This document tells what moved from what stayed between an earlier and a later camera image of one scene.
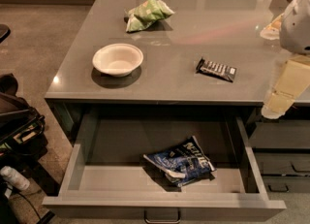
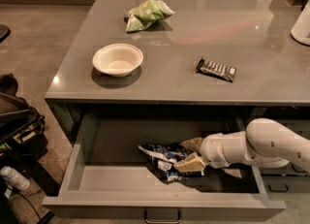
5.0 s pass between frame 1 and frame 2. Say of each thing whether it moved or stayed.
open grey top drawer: stayed
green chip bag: stayed
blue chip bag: moved
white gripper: moved
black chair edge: stayed
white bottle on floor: stayed
